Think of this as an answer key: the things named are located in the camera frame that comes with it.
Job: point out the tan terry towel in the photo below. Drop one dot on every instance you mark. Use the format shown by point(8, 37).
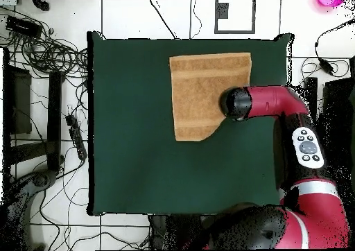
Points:
point(194, 95)

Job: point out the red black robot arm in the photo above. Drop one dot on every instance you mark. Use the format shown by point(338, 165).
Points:
point(266, 101)

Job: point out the dark flat panel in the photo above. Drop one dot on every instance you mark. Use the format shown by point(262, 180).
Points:
point(339, 95)
point(19, 101)

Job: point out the dark green table cloth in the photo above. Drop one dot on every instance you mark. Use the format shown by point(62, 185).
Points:
point(138, 165)

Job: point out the black metal stand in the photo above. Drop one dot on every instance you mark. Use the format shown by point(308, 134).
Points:
point(172, 231)

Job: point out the black power strip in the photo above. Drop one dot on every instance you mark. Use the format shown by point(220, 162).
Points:
point(76, 137)

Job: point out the black bar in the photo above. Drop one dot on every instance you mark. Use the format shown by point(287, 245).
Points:
point(55, 118)
point(312, 88)

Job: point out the grey chair base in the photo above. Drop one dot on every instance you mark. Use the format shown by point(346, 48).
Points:
point(40, 179)

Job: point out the small dark object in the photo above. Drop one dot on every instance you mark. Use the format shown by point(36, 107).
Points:
point(41, 4)

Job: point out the black rectangular box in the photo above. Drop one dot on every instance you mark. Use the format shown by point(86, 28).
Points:
point(23, 26)

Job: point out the pink round object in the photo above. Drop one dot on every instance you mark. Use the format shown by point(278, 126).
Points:
point(330, 1)

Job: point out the grey rectangular floor frame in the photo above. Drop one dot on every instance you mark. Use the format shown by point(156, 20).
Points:
point(216, 18)

